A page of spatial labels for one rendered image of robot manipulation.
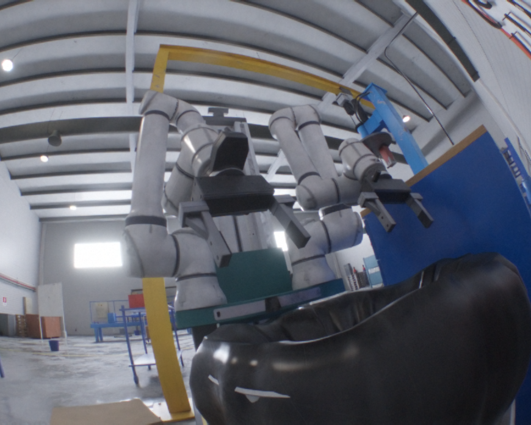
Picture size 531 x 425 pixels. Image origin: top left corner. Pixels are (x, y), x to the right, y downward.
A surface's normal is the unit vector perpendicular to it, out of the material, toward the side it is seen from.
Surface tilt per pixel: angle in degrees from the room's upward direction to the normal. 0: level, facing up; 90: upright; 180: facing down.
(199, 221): 67
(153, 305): 90
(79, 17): 174
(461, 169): 90
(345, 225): 100
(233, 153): 156
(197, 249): 89
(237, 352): 58
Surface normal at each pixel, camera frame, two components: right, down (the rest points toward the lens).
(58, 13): 0.17, 0.95
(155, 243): 0.71, -0.26
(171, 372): 0.39, -0.42
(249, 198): 0.48, 0.66
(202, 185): 0.31, -0.75
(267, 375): -0.74, -0.59
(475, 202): -0.90, 0.04
